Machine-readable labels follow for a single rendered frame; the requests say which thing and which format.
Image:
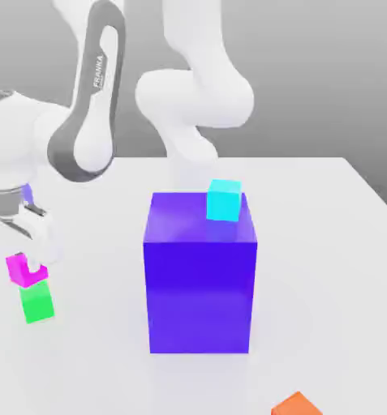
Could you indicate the small orange cube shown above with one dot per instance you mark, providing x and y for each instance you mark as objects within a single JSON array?
[{"x": 297, "y": 405}]

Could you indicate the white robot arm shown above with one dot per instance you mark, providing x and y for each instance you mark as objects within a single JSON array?
[{"x": 193, "y": 97}]

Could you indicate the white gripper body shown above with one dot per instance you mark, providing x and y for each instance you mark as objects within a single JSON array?
[{"x": 42, "y": 238}]

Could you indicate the small green cube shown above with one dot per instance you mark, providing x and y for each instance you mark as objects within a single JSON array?
[{"x": 37, "y": 303}]

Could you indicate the small magenta cube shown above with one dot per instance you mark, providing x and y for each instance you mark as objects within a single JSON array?
[{"x": 19, "y": 274}]

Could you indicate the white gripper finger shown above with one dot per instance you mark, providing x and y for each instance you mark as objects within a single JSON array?
[{"x": 34, "y": 265}]

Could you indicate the large blue box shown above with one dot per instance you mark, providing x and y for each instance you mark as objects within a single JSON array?
[{"x": 199, "y": 291}]

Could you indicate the small cyan cube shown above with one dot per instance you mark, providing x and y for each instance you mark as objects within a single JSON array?
[{"x": 223, "y": 202}]

